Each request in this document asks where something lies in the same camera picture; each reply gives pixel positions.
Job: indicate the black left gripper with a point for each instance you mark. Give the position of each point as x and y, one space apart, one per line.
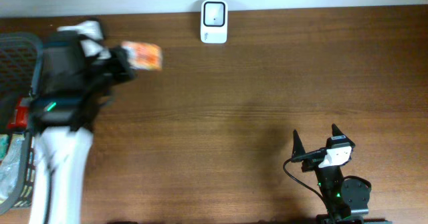
114 58

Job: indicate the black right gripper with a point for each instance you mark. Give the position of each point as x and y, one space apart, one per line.
298 148

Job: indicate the orange tissue pack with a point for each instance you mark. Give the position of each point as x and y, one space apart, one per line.
143 56

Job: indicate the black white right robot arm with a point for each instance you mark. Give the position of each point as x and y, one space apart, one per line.
345 198

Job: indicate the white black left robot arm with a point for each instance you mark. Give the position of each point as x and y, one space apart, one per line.
61 126

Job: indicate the white black barcode scanner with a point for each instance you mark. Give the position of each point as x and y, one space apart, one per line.
214 21

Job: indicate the grey plastic basket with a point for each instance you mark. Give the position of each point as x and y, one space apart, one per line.
20 57

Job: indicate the red pack in basket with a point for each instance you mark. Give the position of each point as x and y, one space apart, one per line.
19 118

